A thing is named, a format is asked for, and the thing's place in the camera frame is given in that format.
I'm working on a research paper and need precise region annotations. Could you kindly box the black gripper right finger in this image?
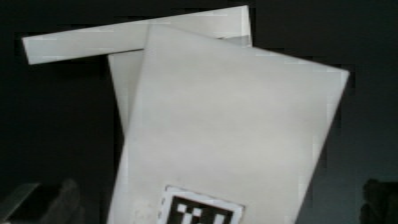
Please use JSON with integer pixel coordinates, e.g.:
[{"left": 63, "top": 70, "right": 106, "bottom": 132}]
[{"left": 360, "top": 179, "right": 398, "bottom": 224}]

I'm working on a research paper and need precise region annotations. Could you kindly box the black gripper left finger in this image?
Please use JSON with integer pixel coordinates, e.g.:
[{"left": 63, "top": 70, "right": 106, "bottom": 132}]
[{"left": 0, "top": 179, "right": 85, "bottom": 224}]

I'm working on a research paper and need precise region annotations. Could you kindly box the white cabinet top block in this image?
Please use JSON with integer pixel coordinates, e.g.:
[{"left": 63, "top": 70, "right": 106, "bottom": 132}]
[{"left": 106, "top": 26, "right": 349, "bottom": 224}]

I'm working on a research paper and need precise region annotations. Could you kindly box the white cabinet body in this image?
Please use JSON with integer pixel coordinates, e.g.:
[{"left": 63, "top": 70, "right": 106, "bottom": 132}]
[{"left": 21, "top": 5, "right": 252, "bottom": 129}]

